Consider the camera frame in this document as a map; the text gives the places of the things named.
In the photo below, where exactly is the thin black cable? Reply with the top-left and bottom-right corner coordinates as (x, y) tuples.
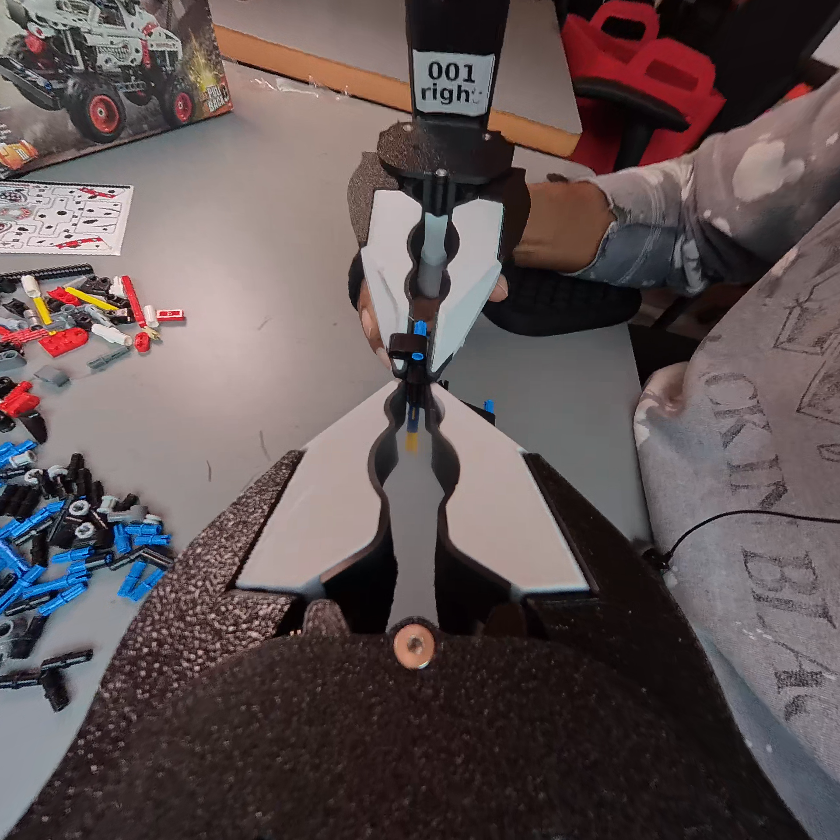
(646, 511), (840, 572)

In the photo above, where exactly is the toy truck set box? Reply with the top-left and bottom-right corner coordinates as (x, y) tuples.
(0, 0), (234, 181)

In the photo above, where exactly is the grey desk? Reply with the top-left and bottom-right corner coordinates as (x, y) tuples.
(0, 59), (651, 828)

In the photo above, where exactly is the person's right forearm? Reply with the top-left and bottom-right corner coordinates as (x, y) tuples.
(577, 72), (840, 296)

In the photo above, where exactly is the pile of blue black pins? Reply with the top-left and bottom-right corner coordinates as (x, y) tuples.
(0, 440), (175, 713)

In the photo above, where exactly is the person's right hand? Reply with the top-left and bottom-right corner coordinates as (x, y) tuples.
(357, 180), (616, 382)

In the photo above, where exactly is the black office chair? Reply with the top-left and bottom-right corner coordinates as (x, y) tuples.
(570, 75), (691, 173)

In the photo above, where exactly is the printed sticker sheet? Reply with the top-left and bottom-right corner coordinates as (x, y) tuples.
(0, 182), (134, 256)

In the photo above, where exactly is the person's grey printed sweatshirt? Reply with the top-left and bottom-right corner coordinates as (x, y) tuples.
(633, 203), (840, 840)

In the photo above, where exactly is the grey table with wooden edge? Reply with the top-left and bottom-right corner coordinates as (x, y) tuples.
(210, 0), (585, 158)

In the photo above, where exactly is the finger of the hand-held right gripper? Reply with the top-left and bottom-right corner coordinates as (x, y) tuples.
(360, 189), (424, 349)
(427, 197), (508, 382)

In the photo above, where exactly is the pile of mixed coloured bricks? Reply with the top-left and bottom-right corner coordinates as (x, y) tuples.
(0, 262), (186, 444)

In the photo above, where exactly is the small black frame brick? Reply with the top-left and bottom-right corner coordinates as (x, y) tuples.
(453, 394), (497, 427)

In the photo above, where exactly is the black beam with yellow axle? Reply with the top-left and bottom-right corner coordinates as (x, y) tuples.
(387, 318), (434, 454)

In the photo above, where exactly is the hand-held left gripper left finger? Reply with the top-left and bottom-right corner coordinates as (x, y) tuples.
(233, 379), (406, 599)

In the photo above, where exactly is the red felt bag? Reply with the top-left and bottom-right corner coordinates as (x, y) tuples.
(560, 0), (662, 73)
(576, 36), (727, 175)

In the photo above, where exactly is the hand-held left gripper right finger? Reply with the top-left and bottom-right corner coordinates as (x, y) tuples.
(425, 381), (592, 603)

